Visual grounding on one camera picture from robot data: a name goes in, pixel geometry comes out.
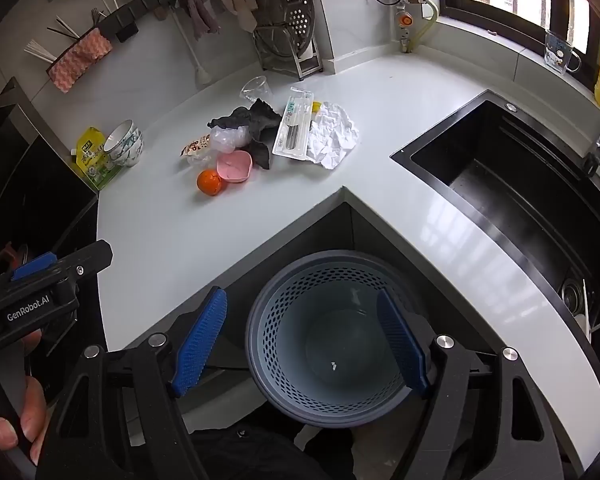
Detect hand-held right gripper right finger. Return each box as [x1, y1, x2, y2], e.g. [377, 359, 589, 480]
[376, 288, 566, 480]

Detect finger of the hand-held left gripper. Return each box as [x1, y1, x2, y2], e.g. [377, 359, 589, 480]
[10, 239, 114, 285]

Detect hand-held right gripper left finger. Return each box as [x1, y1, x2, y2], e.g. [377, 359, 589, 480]
[35, 286, 228, 480]

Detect grey perforated waste basket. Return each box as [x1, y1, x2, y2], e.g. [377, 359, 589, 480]
[245, 250, 436, 428]

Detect orange tangerine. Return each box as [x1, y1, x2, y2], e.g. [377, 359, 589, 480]
[196, 169, 228, 196]

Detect printed snack wrapper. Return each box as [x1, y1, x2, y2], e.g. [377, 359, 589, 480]
[181, 135, 213, 161]

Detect clear plastic bag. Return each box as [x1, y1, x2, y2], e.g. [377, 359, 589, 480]
[207, 127, 253, 153]

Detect white paper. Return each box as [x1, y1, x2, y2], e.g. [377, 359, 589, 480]
[307, 101, 359, 168]

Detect person's left hand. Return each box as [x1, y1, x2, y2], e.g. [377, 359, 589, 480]
[0, 330, 53, 466]

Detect yellow green refill pouch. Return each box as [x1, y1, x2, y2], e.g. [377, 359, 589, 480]
[71, 126, 113, 191]

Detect patterned ceramic bowl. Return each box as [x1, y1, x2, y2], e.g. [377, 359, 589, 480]
[107, 127, 144, 168]
[103, 120, 136, 157]

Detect metal sink strainer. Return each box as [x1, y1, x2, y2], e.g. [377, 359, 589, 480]
[560, 280, 588, 316]

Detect pink leaf-shaped dish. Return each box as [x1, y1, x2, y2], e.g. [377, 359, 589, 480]
[216, 150, 254, 181]

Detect black kitchen sink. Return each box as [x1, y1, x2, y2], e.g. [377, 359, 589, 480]
[390, 89, 600, 346]

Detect pink wavy dishcloth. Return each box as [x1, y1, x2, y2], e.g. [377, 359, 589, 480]
[47, 28, 114, 93]

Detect white chopsticks bundle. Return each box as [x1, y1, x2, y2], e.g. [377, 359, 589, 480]
[24, 40, 57, 64]

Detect dark grey cloth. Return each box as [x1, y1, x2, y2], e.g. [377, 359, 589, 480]
[208, 98, 283, 170]

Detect clear plastic cup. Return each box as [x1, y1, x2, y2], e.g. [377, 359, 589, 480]
[240, 76, 272, 106]

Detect metal plate rack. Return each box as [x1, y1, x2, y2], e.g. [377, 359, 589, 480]
[252, 25, 323, 81]

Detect brown hanging rag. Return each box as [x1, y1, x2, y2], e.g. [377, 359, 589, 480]
[175, 0, 221, 41]

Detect gas valve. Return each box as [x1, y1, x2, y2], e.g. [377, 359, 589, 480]
[395, 0, 423, 53]

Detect glass mug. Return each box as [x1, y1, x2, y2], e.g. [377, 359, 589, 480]
[545, 30, 582, 76]

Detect perforated metal steamer plate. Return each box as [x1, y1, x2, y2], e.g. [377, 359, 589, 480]
[247, 0, 317, 61]

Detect white long-handled brush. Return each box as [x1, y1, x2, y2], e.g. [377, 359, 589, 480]
[172, 7, 213, 86]

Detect black wall hook rail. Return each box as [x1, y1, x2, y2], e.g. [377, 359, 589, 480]
[95, 0, 251, 42]

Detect yellow gas hose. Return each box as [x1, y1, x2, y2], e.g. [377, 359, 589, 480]
[410, 0, 439, 53]

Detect dark window frame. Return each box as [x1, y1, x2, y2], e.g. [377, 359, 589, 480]
[415, 0, 600, 91]

